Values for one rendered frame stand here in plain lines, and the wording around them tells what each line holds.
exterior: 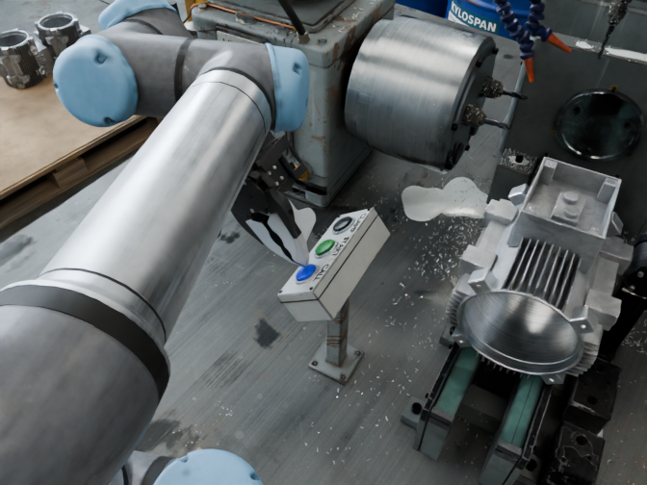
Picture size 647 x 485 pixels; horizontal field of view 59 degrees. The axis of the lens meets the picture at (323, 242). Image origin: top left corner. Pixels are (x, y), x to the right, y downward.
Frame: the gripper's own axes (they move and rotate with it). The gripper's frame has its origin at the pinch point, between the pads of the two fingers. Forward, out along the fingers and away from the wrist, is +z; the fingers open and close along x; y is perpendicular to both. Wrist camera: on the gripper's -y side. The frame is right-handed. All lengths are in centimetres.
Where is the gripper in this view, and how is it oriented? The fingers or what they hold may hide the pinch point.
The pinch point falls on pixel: (297, 262)
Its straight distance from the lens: 72.4
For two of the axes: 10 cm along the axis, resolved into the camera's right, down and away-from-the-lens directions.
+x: -6.9, 1.3, 7.1
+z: 5.3, 7.6, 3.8
